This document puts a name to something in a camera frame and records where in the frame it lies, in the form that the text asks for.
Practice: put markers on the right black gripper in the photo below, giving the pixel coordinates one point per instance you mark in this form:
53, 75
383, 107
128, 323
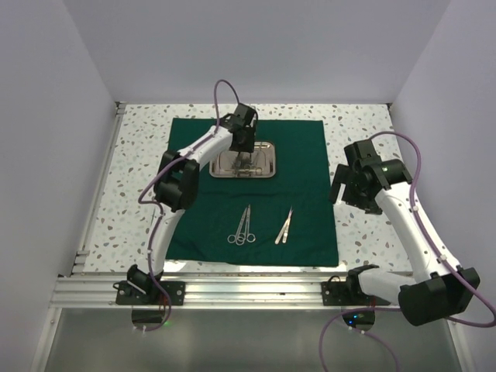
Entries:
345, 175

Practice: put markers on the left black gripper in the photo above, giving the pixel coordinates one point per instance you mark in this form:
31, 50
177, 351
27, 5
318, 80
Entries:
248, 147

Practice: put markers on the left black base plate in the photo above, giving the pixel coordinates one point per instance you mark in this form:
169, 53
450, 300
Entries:
129, 295

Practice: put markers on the steel tweezers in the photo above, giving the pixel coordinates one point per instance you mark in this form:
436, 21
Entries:
283, 234

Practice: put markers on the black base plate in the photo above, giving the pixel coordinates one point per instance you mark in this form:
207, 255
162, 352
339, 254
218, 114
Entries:
129, 295
336, 293

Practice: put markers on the aluminium mounting rail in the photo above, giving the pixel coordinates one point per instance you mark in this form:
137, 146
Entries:
277, 291

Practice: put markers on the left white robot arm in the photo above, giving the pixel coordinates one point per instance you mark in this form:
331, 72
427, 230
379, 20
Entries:
175, 188

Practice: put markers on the steel forceps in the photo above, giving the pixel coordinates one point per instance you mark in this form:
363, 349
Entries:
252, 164

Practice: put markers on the stainless steel instrument tray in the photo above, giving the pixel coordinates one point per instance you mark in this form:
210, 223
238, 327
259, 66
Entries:
221, 166

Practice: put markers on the green surgical drape cloth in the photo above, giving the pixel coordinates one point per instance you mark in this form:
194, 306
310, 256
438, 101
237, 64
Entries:
301, 181

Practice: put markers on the steel ring-handled clamp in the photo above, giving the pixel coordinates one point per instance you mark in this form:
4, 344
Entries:
238, 228

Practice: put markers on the steel surgical scissors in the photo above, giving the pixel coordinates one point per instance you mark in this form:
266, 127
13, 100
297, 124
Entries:
250, 237

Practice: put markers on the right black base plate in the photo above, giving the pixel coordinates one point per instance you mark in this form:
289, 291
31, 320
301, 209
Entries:
336, 293

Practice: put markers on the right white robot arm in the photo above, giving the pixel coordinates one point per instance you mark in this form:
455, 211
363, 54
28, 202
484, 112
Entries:
439, 286

